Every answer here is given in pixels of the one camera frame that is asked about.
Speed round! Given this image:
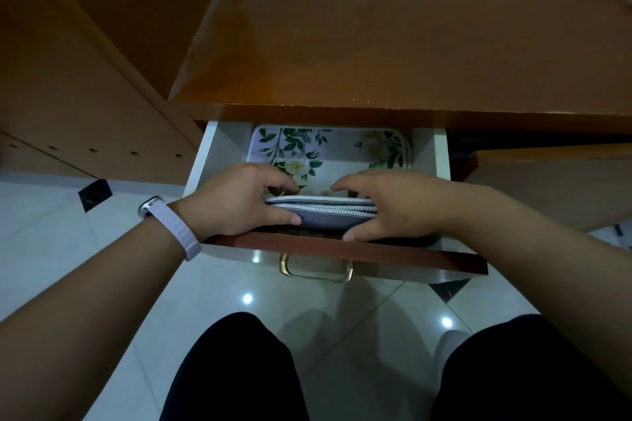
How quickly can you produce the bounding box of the person's black trouser leg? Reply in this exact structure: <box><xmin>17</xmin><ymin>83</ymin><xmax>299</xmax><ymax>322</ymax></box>
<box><xmin>431</xmin><ymin>314</ymin><xmax>632</xmax><ymax>421</ymax></box>
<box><xmin>159</xmin><ymin>312</ymin><xmax>311</xmax><ymax>421</ymax></box>

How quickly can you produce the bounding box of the gold drawer handle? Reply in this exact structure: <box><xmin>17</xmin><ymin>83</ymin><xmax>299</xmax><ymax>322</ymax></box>
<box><xmin>279</xmin><ymin>252</ymin><xmax>355</xmax><ymax>284</ymax></box>

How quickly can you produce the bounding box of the grey lace-trimmed cloth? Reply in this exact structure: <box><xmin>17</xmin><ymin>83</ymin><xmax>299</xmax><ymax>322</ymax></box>
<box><xmin>264</xmin><ymin>195</ymin><xmax>379</xmax><ymax>232</ymax></box>

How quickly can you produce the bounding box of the brown wooden desk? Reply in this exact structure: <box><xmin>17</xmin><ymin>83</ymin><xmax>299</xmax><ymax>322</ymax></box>
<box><xmin>168</xmin><ymin>0</ymin><xmax>632</xmax><ymax>136</ymax></box>

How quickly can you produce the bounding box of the brown wooden cabinet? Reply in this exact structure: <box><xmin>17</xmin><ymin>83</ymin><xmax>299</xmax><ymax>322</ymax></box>
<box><xmin>0</xmin><ymin>0</ymin><xmax>229</xmax><ymax>187</ymax></box>

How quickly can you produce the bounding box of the floral placemat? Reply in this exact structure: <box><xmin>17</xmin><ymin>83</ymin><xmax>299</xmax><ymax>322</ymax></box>
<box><xmin>247</xmin><ymin>125</ymin><xmax>413</xmax><ymax>199</ymax></box>

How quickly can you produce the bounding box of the white wristband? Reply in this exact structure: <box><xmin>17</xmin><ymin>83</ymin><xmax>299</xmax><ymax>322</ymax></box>
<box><xmin>138</xmin><ymin>196</ymin><xmax>202</xmax><ymax>262</ymax></box>

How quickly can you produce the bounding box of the person's left hand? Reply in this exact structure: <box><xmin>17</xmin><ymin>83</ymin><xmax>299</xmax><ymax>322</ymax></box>
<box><xmin>173</xmin><ymin>162</ymin><xmax>303</xmax><ymax>242</ymax></box>

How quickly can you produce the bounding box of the white drawer with brown front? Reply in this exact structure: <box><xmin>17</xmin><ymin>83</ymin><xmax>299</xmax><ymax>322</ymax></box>
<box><xmin>183</xmin><ymin>120</ymin><xmax>489</xmax><ymax>284</ymax></box>

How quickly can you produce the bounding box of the person's right hand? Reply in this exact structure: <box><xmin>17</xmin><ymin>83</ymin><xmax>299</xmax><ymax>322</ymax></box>
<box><xmin>331</xmin><ymin>169</ymin><xmax>463</xmax><ymax>243</ymax></box>

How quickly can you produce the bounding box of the brown wooden cabinet door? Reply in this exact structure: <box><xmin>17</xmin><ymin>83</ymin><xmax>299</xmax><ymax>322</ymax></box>
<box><xmin>463</xmin><ymin>143</ymin><xmax>632</xmax><ymax>234</ymax></box>

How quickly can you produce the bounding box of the person's right forearm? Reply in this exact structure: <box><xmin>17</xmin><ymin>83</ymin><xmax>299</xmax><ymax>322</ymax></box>
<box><xmin>447</xmin><ymin>184</ymin><xmax>632</xmax><ymax>399</ymax></box>

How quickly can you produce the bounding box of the person's left forearm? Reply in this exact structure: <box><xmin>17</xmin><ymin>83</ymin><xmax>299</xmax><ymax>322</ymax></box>
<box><xmin>0</xmin><ymin>211</ymin><xmax>198</xmax><ymax>421</ymax></box>

